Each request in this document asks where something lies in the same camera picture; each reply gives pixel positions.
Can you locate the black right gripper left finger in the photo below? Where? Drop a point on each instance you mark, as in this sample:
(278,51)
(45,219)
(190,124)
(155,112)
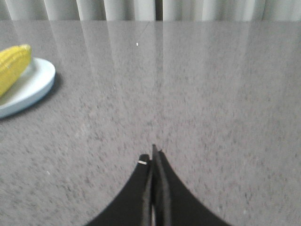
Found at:
(132,206)

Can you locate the white pleated curtain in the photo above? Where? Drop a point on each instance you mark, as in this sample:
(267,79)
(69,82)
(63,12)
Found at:
(151,10)

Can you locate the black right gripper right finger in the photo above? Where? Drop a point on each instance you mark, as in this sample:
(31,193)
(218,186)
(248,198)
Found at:
(174,204)

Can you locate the light blue round plate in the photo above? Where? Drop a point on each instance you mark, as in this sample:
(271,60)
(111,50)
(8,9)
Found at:
(34,83)

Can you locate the yellow corn cob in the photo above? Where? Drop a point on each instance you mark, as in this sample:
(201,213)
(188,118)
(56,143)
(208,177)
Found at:
(13,62)

